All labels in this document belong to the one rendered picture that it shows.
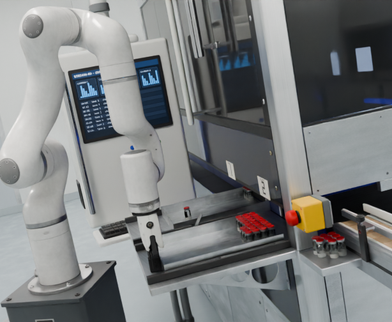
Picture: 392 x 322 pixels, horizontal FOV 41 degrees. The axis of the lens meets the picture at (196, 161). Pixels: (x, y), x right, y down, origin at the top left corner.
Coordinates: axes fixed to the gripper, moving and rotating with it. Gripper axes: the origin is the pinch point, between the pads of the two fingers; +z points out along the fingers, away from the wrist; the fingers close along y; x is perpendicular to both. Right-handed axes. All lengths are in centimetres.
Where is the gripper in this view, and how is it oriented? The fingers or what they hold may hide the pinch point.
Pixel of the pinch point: (154, 263)
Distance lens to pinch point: 146.0
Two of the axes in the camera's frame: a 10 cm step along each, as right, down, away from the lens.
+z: 1.5, 9.7, 1.9
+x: -9.6, 1.9, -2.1
